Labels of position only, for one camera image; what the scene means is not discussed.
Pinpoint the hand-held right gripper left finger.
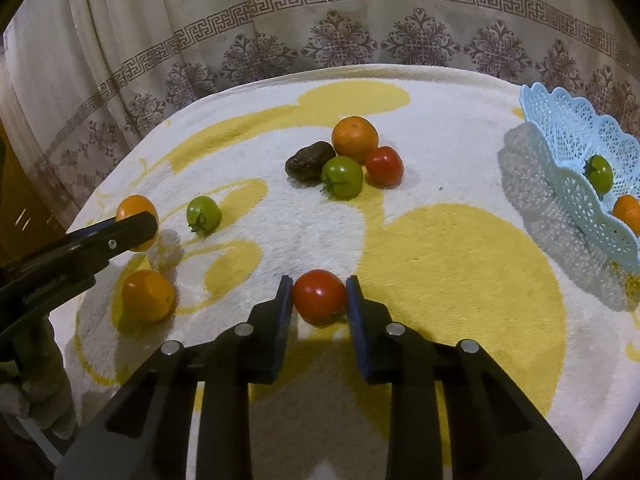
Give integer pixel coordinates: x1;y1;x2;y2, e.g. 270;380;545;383
54;275;295;480

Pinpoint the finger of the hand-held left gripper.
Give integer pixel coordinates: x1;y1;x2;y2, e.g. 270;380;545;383
0;277;97;348
0;211;159;295

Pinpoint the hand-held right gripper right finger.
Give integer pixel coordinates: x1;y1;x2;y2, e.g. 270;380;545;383
345;275;583;480

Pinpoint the orange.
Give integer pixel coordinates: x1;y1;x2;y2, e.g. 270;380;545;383
121;269;176;323
611;195;640;237
115;194;160;252
331;116;379;163

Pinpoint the red tomato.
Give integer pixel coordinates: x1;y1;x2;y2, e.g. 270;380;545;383
292;269;349;328
364;146;404;187

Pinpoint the green tomato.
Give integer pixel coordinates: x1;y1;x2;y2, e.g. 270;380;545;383
186;196;223;235
320;156;364;200
583;155;614;196

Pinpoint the dark brown fruit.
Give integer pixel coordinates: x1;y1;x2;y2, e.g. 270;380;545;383
285;141;337;182

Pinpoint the light blue lattice basket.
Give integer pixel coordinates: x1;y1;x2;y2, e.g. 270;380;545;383
520;82;640;276

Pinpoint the person's left hand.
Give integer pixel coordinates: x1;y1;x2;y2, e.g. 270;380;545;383
0;312;77;441

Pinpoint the wooden door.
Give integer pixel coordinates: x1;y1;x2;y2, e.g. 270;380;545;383
0;35;76;261

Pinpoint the white yellow printed blanket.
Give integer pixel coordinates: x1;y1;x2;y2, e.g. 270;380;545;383
47;63;640;480

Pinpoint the beige patterned curtain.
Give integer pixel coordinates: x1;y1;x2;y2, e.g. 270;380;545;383
0;0;640;241

